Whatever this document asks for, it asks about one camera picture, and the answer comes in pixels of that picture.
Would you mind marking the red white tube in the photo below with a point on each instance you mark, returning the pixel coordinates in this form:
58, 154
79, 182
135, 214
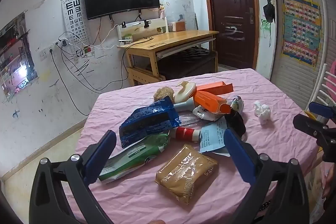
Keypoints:
183, 133

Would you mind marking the green white packet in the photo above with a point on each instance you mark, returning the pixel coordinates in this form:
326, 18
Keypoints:
136, 155

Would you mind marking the pink chair cushion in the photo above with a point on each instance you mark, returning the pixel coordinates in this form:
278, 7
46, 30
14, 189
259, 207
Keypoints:
333, 77

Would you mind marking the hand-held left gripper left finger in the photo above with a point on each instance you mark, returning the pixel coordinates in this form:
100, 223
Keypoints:
101, 153

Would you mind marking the brown biscuit packet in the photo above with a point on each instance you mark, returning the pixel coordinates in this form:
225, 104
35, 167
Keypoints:
183, 174

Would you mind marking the cream plastic dome lid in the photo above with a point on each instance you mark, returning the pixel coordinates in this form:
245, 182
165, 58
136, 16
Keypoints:
185, 92

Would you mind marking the black hanging bag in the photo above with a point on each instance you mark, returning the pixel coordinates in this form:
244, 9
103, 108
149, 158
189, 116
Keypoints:
269, 12

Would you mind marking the white wall sockets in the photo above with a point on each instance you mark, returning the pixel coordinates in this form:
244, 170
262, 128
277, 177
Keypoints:
46, 51

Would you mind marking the wooden desk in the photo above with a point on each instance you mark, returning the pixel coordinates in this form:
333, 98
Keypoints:
170, 39

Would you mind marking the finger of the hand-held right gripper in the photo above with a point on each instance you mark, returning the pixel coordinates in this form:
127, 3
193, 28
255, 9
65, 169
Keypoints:
309, 124
321, 109

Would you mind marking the wall mirror panel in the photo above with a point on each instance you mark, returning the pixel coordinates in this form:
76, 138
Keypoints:
15, 61

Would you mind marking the long orange box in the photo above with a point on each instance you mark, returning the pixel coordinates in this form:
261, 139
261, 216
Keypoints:
218, 87

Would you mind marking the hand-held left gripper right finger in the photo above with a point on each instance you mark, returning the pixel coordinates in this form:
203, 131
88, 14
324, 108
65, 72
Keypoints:
239, 155

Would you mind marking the white printed wrapper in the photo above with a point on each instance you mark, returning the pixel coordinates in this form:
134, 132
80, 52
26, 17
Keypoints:
207, 115

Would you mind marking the pink tablecloth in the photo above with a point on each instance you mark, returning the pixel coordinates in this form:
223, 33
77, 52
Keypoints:
118, 106

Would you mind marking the person's right forearm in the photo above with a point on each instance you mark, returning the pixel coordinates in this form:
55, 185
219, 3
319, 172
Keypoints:
328, 184

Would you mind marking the clear plastic sleeve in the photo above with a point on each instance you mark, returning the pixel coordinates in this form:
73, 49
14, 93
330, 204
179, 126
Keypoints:
189, 119

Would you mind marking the blue snack bag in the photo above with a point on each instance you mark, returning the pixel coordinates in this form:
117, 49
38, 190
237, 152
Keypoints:
147, 121

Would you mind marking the orange carton with white label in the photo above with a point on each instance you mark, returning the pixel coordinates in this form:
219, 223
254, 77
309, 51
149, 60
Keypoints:
207, 102

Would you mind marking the colourful chart poster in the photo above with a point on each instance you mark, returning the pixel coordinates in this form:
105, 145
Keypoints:
302, 29

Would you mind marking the black clip camera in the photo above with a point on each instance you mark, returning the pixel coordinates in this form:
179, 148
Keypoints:
123, 24
147, 23

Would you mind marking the orange tissue box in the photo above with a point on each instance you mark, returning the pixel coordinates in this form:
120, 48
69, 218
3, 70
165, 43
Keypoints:
179, 26

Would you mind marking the black tufted ottoman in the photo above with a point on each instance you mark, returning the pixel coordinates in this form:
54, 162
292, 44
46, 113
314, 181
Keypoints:
183, 61

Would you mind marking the white eye chart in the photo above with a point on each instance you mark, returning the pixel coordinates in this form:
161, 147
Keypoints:
74, 16

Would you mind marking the tan fibre ball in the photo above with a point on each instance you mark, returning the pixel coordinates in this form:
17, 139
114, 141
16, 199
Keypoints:
162, 94

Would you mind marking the light blue paper sheet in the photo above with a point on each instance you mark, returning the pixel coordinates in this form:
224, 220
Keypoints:
210, 137

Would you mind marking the red green small box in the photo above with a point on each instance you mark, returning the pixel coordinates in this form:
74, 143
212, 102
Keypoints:
87, 50

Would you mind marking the white tissue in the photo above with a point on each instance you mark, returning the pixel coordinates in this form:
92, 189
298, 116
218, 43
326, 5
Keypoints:
262, 111

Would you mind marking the black bag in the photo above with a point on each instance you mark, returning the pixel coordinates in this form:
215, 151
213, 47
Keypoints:
269, 12
237, 124

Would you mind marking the white slim device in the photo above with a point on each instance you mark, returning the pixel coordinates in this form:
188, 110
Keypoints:
125, 40

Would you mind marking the white desk shelf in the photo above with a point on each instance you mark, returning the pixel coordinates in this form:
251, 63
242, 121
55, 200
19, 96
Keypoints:
155, 23

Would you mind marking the small green white wrapper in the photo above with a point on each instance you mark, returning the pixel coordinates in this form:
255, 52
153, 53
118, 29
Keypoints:
237, 103

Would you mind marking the grey-blue plastic cylinder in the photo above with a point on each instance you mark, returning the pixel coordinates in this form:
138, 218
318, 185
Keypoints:
183, 106

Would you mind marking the dark brown door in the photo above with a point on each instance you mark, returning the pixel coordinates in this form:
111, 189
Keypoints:
231, 29

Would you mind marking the pink bottle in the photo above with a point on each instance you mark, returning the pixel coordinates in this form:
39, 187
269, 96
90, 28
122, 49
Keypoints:
162, 14

